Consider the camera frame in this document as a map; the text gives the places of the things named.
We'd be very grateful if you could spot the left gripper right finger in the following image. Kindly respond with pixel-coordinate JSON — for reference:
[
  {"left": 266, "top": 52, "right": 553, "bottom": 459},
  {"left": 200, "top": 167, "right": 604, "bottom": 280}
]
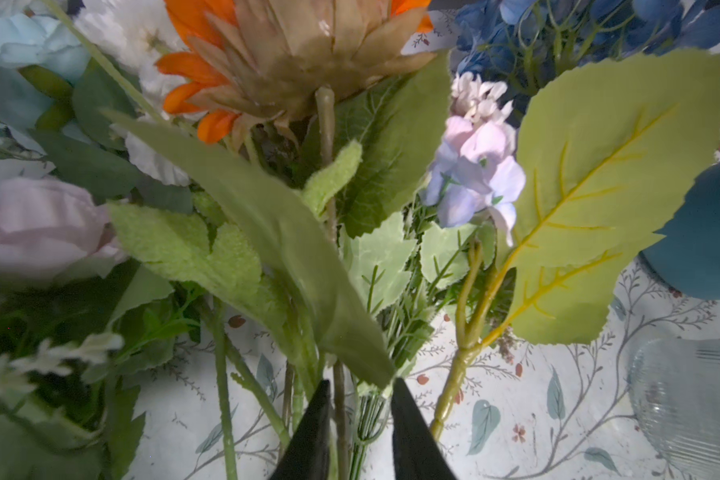
[{"left": 391, "top": 378, "right": 456, "bottom": 480}]

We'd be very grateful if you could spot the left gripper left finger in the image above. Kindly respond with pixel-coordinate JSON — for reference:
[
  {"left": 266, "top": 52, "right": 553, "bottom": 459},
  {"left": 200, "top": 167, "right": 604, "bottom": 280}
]
[{"left": 270, "top": 380, "right": 331, "bottom": 480}]

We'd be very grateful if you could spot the clear ribbed glass vase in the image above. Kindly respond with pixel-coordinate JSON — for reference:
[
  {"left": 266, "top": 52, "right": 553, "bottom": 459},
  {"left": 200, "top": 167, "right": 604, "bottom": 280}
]
[{"left": 628, "top": 339, "right": 720, "bottom": 479}]

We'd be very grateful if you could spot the orange gerbera flower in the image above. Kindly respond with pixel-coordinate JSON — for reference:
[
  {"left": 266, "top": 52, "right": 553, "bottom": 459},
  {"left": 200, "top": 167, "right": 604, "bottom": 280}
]
[{"left": 101, "top": 0, "right": 454, "bottom": 480}]

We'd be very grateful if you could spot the mixed pastel flower bunch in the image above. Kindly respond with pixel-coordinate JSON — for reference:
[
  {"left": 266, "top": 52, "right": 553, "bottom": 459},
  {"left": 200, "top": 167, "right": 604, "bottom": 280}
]
[{"left": 0, "top": 1, "right": 512, "bottom": 479}]

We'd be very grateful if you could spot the blue hydrangea flower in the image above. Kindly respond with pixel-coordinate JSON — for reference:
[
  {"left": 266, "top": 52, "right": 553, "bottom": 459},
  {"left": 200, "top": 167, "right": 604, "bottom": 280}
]
[{"left": 452, "top": 0, "right": 720, "bottom": 115}]

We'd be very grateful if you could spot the blue ceramic vase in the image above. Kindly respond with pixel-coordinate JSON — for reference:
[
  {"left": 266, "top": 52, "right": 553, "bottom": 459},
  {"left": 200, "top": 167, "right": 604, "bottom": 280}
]
[{"left": 640, "top": 162, "right": 720, "bottom": 300}]

